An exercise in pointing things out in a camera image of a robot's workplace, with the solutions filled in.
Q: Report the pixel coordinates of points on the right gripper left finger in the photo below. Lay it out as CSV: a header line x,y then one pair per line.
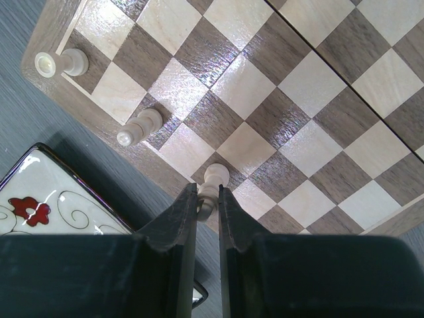
x,y
149,273

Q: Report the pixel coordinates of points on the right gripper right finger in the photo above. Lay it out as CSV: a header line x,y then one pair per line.
x,y
276,275

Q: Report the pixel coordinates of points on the light queen piece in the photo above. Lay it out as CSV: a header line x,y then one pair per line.
x,y
208,195

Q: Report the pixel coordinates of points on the light bishop piece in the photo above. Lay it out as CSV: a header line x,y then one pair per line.
x,y
139,128

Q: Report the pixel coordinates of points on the light rook piece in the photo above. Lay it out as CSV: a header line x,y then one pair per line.
x,y
72,61

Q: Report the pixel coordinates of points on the floral square plate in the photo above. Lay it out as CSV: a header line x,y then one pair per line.
x,y
42,196

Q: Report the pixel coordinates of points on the wooden chessboard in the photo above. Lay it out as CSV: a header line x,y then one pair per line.
x,y
315,107

